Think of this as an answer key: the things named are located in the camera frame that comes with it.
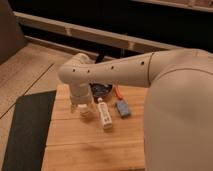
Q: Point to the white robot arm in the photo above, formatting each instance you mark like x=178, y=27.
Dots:
x=178, y=109

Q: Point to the white glue bottle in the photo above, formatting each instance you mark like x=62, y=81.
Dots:
x=106, y=120

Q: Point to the wooden wall rail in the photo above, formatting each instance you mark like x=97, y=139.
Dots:
x=94, y=35

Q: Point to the dark bowl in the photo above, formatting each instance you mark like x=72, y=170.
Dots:
x=100, y=90

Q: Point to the orange marker pen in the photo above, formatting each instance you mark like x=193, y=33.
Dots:
x=118, y=93

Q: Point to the dark floor mat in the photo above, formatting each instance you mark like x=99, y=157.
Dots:
x=28, y=134

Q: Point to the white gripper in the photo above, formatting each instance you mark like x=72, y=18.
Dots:
x=80, y=94

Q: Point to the wooden board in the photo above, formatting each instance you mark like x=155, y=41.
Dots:
x=75, y=143

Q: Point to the white ceramic cup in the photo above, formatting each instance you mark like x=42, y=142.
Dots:
x=83, y=109

